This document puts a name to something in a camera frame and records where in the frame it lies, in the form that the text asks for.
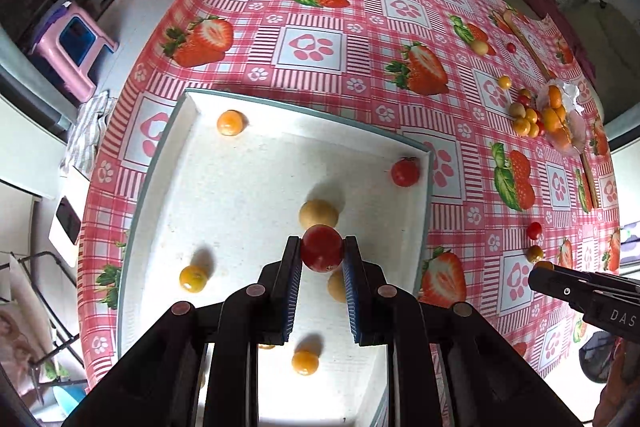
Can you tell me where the white rectangular tray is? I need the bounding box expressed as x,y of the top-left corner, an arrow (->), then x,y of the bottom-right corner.
116,90 -> 435,426

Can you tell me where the yellow fruit far table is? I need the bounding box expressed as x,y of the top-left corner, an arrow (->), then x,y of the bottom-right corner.
470,39 -> 488,56

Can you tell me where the pink plastic stool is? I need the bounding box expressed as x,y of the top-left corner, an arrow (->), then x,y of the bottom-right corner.
29,0 -> 118,103

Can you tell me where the brown kiwi berry front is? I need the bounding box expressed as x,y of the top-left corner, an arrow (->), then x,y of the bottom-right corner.
326,270 -> 346,303

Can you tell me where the olive yellow tomato cluster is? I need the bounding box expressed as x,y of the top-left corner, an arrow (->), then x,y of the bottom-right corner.
525,245 -> 544,265

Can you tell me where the yellow cherry tomato in tray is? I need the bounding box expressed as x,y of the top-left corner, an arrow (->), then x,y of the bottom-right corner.
179,265 -> 209,293

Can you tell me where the red cherry tomato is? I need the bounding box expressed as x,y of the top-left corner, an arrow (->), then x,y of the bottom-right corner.
390,157 -> 421,187
300,225 -> 344,273
526,221 -> 542,241

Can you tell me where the clear plastic fruit bag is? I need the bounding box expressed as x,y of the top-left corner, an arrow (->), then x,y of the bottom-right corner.
536,79 -> 587,158

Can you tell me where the yellow tomato in cluster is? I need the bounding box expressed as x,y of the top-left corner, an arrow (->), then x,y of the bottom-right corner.
534,260 -> 554,271

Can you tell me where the brown longan in tray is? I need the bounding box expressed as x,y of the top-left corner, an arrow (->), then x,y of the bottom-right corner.
298,199 -> 340,230

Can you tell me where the pink strawberry tablecloth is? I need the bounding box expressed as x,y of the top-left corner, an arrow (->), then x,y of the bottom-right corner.
78,0 -> 618,391

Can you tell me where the orange cherry tomato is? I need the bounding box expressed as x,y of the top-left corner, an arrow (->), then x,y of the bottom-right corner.
216,109 -> 246,136

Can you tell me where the wooden stick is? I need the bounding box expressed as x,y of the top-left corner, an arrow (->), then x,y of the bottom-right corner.
580,152 -> 600,208

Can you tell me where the red cherry tomato top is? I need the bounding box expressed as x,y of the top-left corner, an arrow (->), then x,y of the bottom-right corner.
526,221 -> 542,241

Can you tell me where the yellow tomato near pile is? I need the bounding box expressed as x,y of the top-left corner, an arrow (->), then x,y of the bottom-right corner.
497,76 -> 512,90

